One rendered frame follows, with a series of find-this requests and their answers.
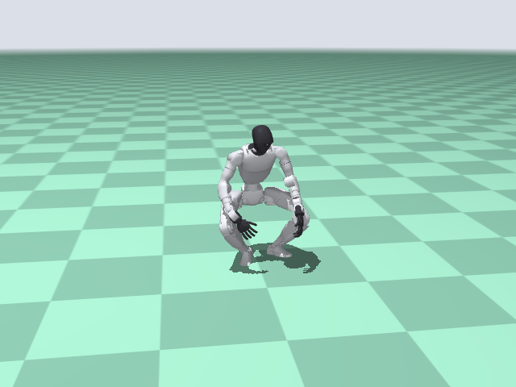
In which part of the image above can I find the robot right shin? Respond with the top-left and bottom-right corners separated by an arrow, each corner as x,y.
219,223 -> 250,254

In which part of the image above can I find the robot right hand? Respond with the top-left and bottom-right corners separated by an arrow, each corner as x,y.
229,210 -> 258,240

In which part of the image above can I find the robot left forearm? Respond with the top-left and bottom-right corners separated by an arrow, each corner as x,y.
289,175 -> 304,212

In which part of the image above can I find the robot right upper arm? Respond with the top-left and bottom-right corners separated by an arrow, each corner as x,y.
218,150 -> 243,193

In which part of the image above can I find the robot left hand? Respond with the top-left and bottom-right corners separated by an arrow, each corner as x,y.
293,205 -> 304,238

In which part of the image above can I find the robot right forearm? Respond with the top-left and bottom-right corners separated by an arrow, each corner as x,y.
218,182 -> 239,221

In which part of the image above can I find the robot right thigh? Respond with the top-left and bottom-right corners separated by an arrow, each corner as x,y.
220,190 -> 243,235

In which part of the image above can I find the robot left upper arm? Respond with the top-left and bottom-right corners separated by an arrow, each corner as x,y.
273,146 -> 295,187

